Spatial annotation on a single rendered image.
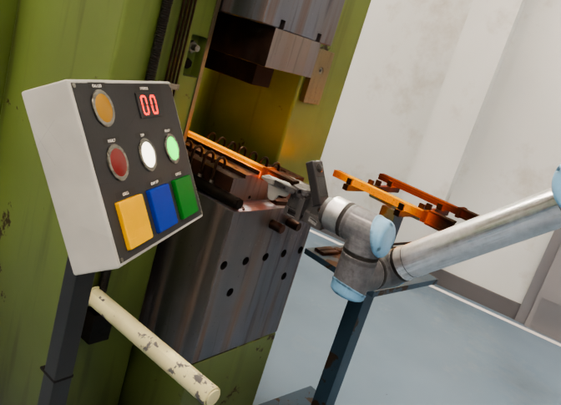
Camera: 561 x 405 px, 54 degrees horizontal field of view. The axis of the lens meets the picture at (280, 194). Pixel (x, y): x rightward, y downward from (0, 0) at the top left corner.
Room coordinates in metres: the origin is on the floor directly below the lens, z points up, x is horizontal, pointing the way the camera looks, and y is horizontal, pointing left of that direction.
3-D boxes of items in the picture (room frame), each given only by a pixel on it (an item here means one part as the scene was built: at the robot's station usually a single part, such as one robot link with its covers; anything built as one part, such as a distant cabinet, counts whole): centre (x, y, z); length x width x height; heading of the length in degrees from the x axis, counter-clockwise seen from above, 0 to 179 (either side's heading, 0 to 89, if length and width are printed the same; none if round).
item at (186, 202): (1.00, 0.18, 1.01); 0.07 x 0.05 x 0.07; 171
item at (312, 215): (1.36, -0.08, 0.97); 0.12 x 0.08 x 0.09; 56
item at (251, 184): (1.55, 0.24, 0.96); 0.42 x 0.20 x 0.09; 56
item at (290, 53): (1.55, 0.24, 1.32); 0.42 x 0.20 x 0.10; 56
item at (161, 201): (0.90, 0.19, 1.01); 0.07 x 0.05 x 0.07; 171
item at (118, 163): (0.81, 0.25, 1.09); 0.05 x 0.03 x 0.04; 146
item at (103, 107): (0.82, 0.30, 1.16); 0.05 x 0.03 x 0.04; 146
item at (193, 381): (1.10, 0.19, 0.62); 0.44 x 0.05 x 0.05; 56
